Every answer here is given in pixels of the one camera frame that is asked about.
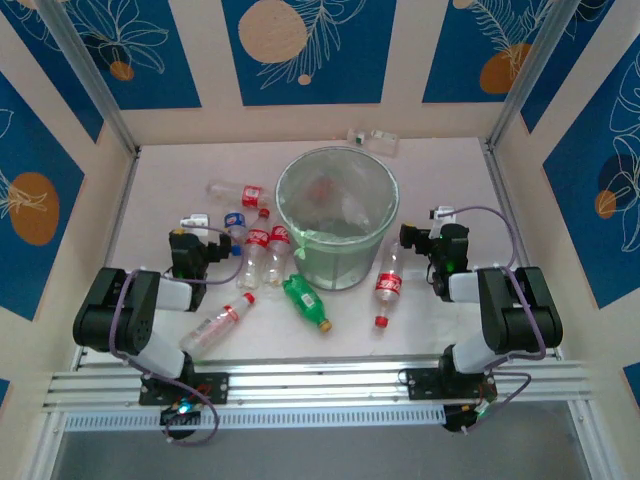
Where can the cola bottle red label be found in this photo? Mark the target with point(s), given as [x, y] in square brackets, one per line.
[279, 237]
[389, 285]
[256, 237]

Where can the clear bottle green white label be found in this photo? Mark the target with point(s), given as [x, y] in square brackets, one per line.
[380, 142]

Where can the aluminium side rail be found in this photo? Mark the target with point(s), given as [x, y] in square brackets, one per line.
[500, 190]
[117, 220]

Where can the clear bottle blue label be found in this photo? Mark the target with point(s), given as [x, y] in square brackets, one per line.
[234, 220]

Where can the clear bottle wide red label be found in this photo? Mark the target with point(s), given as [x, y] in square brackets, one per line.
[252, 196]

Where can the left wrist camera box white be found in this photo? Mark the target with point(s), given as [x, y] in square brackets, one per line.
[197, 220]

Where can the green plastic bottle yellow cap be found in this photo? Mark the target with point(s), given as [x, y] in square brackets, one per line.
[302, 297]

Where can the clear bottle narrow red label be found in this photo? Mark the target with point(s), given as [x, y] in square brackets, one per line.
[215, 325]

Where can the aluminium frame post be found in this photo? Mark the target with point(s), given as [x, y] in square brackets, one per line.
[85, 70]
[535, 65]

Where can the aluminium frame leg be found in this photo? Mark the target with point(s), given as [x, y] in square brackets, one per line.
[45, 450]
[600, 450]

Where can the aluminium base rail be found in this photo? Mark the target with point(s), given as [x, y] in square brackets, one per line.
[325, 385]

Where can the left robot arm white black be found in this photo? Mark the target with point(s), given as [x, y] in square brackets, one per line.
[125, 310]

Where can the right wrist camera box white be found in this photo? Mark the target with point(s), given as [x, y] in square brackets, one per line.
[445, 214]

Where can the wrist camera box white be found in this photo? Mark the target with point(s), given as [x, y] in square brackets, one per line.
[197, 220]
[445, 214]

